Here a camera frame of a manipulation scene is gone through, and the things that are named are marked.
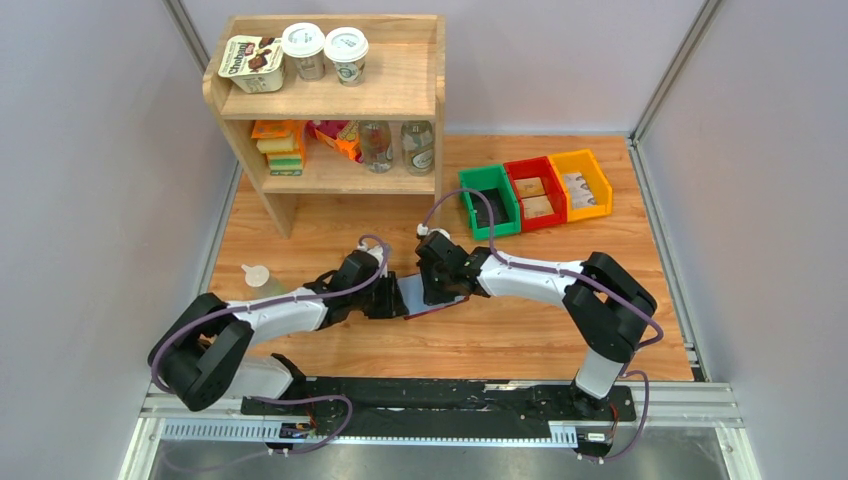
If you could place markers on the white-lidded paper cup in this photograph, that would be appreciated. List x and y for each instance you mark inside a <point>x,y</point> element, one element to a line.
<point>304,42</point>
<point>347,48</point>

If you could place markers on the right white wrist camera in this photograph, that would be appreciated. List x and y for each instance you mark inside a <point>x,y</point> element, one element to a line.
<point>422,231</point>

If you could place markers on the red plastic bin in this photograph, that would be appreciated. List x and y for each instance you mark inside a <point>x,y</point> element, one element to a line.
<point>539,167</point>

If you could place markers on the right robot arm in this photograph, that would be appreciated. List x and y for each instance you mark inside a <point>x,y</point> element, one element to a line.
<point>610,309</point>

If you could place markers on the small clear squeeze bottle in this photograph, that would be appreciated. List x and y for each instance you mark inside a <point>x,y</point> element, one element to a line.
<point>261,281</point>

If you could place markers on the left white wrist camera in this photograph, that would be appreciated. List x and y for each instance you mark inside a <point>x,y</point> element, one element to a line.
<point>377,251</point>

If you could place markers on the wooden two-tier shelf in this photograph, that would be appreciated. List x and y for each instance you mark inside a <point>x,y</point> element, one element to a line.
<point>404,80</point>

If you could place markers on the left white-lidded paper cup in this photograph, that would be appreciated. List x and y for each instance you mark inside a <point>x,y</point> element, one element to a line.
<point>304,42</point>

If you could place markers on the green plastic bin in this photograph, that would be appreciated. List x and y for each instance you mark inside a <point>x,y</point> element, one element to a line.
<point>492,182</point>

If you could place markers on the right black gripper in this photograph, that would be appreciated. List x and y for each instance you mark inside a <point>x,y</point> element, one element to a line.
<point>432,296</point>

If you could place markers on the orange snack box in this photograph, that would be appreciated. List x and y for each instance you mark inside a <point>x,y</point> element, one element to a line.
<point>341,135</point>

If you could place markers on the clear glass bottle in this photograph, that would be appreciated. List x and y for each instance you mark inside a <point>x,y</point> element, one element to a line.
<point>417,139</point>
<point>376,145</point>

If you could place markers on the white packet in yellow bin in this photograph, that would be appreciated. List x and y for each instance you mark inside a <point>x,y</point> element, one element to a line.
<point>579,191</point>

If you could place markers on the Chobani yogurt tub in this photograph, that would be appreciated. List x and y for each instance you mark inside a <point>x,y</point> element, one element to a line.
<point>255,64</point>

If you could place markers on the dark credit card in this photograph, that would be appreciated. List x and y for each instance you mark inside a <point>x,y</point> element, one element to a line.
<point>500,214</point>

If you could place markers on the cardboard pieces in red bin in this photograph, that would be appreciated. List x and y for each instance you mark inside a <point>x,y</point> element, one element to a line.
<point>533,197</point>

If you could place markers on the yellow plastic bin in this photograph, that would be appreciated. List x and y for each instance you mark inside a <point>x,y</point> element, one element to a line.
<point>585,162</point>

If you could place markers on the right white-lidded paper cup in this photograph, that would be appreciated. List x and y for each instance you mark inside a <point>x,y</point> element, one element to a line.
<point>347,48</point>

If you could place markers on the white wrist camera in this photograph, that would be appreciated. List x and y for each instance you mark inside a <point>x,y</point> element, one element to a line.
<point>422,231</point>
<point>377,251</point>

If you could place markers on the left clear glass bottle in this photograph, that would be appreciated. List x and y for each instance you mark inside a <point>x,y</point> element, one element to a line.
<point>376,145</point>

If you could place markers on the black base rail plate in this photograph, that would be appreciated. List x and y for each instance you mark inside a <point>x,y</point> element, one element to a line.
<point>444,409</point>

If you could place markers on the red leather card holder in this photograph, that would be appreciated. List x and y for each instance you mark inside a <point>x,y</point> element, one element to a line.
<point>412,292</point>

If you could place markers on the right clear glass bottle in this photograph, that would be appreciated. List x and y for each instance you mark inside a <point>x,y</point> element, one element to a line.
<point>417,139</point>

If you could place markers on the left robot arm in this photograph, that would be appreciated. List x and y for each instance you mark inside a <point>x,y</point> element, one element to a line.
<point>200,355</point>

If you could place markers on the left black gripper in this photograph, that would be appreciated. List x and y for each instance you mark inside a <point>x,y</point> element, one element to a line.
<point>393,304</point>

